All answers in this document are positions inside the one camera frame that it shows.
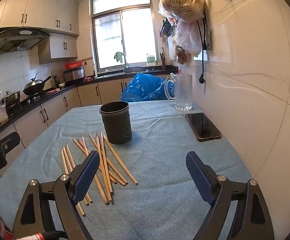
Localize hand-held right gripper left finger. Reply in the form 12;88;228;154
12;150;101;240

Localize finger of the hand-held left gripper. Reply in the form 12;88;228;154
0;131;20;155

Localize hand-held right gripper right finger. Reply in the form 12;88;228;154
186;151;276;240

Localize bunch of wooden chopsticks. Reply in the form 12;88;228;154
61;129;138;217

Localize dark grey chopstick holder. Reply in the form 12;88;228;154
99;101;133;145

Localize beige lower cabinets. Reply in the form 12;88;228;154
0;74;178;183

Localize beige cabinets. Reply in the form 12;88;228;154
0;0;80;36
0;74;178;183

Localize black kitchen countertop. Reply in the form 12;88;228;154
0;65;179;140

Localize light blue table cloth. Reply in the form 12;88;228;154
0;100;254;240

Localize steel pot with lid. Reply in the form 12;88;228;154
2;90;21;108

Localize black gas stove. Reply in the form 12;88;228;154
7;91;49;112

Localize black smartphone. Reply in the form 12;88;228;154
185;112;222;142

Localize steel wok with lid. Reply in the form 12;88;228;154
23;72;54;96

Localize clear glass pitcher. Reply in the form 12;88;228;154
164;73;193;111

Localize silver rice cooker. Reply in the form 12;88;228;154
63;66;86;84

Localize red plastic basin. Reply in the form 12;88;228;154
65;61;83;71

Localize blue plastic bag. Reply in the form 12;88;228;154
120;72;175;102

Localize range hood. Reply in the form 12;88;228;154
0;27;53;58

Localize kitchen sink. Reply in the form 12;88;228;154
97;66;145;77

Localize clear hanging bag brown contents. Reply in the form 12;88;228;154
175;44;193;65

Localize white cutting board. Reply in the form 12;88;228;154
167;35;177;60

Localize white hanging plastic bag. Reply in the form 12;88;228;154
173;20;203;58

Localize beige upper cabinets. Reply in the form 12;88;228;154
0;0;80;36

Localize kitchen window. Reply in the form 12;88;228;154
89;0;161;72

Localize yellowish hanging plastic bag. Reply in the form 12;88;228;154
159;0;206;23

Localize small beige wall cabinet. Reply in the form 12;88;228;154
38;33;78;65

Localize black power cable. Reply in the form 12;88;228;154
196;17;208;84

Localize wall socket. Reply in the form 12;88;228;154
205;29;212;50

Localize black wall shelf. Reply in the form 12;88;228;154
159;19;178;37

